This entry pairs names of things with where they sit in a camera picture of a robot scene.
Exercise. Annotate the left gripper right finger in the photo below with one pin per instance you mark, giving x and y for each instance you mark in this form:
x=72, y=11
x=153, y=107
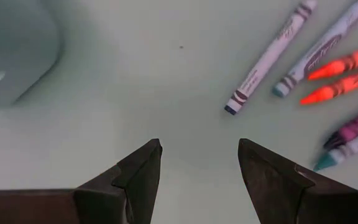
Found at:
x=269, y=193

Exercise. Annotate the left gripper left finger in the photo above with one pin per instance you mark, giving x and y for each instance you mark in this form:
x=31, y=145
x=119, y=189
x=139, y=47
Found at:
x=138, y=193

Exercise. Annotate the teal crayon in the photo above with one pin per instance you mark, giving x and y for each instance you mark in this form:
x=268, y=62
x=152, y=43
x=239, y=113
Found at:
x=269, y=59
x=343, y=152
x=319, y=49

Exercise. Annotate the green table mat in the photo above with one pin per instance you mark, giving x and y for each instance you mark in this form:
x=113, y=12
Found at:
x=135, y=93

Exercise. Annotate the purple crayon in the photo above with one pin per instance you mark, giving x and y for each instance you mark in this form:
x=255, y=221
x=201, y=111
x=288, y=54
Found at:
x=356, y=129

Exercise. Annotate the orange crayon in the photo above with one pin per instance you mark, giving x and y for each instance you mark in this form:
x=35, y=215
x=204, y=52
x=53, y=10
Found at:
x=337, y=88
x=337, y=65

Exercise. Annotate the clear plastic centre tray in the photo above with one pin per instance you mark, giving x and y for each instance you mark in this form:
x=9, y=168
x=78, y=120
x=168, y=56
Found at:
x=11, y=46

